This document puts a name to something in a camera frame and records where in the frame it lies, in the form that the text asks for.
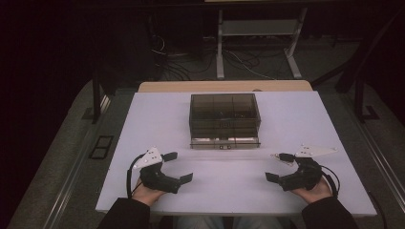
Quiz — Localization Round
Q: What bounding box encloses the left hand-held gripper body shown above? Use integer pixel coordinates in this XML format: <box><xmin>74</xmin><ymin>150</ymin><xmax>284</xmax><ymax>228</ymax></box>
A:
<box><xmin>132</xmin><ymin>146</ymin><xmax>182</xmax><ymax>195</ymax></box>

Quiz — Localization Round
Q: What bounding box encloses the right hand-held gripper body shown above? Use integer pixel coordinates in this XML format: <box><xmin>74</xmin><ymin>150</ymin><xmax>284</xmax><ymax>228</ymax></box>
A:
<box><xmin>278</xmin><ymin>144</ymin><xmax>338</xmax><ymax>192</ymax></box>

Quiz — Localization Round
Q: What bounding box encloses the person's left hand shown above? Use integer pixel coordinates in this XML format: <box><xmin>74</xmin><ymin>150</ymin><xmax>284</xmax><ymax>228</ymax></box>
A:
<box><xmin>131</xmin><ymin>177</ymin><xmax>167</xmax><ymax>207</ymax></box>

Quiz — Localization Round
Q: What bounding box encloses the person's right hand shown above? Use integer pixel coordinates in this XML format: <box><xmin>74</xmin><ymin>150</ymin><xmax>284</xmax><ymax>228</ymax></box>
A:
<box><xmin>290</xmin><ymin>177</ymin><xmax>334</xmax><ymax>205</ymax></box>

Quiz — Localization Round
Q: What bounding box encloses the transparent brown drawer box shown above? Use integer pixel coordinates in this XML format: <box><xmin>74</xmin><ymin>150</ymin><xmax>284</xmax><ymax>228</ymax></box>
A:
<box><xmin>188</xmin><ymin>93</ymin><xmax>263</xmax><ymax>150</ymax></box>

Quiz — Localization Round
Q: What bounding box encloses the black metal stand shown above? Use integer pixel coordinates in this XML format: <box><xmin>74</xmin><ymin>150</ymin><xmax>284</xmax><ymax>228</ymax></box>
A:
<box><xmin>81</xmin><ymin>61</ymin><xmax>113</xmax><ymax>125</ymax></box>
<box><xmin>309</xmin><ymin>12</ymin><xmax>380</xmax><ymax>124</ymax></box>

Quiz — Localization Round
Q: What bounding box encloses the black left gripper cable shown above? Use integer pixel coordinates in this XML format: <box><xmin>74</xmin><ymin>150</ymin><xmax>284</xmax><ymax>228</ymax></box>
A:
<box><xmin>126</xmin><ymin>154</ymin><xmax>146</xmax><ymax>200</ymax></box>

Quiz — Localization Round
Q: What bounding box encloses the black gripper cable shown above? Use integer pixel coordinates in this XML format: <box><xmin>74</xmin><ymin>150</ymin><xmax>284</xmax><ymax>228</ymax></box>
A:
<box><xmin>126</xmin><ymin>154</ymin><xmax>146</xmax><ymax>200</ymax></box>
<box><xmin>319</xmin><ymin>164</ymin><xmax>342</xmax><ymax>198</ymax></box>

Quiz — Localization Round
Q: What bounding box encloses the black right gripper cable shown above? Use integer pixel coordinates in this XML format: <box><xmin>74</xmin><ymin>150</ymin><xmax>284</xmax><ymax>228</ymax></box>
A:
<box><xmin>319</xmin><ymin>164</ymin><xmax>342</xmax><ymax>198</ymax></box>

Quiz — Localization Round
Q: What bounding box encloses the black floor socket frame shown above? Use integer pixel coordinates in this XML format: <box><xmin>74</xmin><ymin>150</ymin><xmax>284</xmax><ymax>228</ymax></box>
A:
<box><xmin>88</xmin><ymin>135</ymin><xmax>116</xmax><ymax>160</ymax></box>

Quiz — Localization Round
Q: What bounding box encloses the aluminium rail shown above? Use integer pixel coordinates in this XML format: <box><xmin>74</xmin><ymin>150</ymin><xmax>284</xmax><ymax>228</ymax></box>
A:
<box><xmin>42</xmin><ymin>94</ymin><xmax>113</xmax><ymax>229</ymax></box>
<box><xmin>343</xmin><ymin>104</ymin><xmax>405</xmax><ymax>206</ymax></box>

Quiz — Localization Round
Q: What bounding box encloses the tangle of black floor cables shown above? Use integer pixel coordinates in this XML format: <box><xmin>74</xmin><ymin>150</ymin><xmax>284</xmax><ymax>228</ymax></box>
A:
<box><xmin>147</xmin><ymin>32</ymin><xmax>218</xmax><ymax>82</ymax></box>

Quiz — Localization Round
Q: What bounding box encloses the white floor cable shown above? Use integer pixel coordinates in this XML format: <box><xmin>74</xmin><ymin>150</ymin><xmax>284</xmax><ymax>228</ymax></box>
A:
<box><xmin>223</xmin><ymin>47</ymin><xmax>276</xmax><ymax>81</ymax></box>

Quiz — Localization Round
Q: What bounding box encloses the white metal desk frame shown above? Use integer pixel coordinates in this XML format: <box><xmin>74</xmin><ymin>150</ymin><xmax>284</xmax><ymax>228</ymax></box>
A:
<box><xmin>215</xmin><ymin>7</ymin><xmax>309</xmax><ymax>80</ymax></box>

